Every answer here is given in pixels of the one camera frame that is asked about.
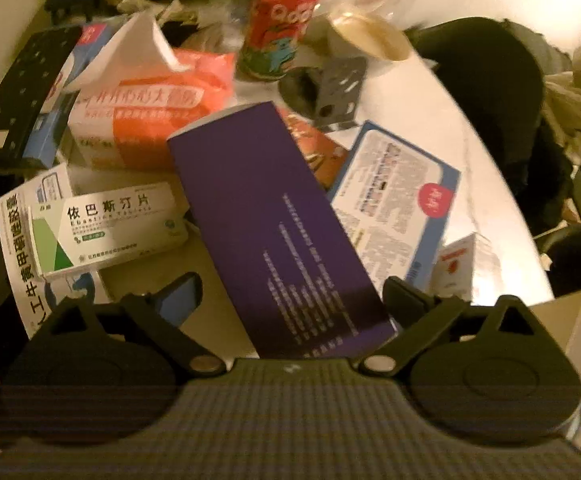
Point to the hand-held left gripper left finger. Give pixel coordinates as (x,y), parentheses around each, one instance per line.
(185,296)

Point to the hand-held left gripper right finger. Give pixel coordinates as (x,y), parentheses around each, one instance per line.
(404,302)

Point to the white box with red spot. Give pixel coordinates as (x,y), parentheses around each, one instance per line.
(458,270)

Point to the green white medicine box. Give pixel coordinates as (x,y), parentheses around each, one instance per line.
(110,225)

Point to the blue-bordered white box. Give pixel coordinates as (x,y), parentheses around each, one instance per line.
(390,195)

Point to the dark purple box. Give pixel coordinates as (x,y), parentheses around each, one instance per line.
(270,220)

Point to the white box with blue logo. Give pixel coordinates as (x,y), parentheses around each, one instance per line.
(15,260)

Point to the orange printed box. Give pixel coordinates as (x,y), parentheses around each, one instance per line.
(320,155)

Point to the orange tissue pack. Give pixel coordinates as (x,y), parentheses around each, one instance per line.
(170,110)

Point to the dark chair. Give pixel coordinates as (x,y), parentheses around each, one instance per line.
(495,110)

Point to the grey phone stand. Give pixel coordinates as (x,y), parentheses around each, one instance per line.
(340,85)

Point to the black perforated box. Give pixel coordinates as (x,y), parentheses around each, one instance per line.
(15,90)

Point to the paper bowl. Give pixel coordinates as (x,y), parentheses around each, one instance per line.
(370,35)

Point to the red drink bottle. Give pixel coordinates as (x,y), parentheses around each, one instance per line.
(275,25)

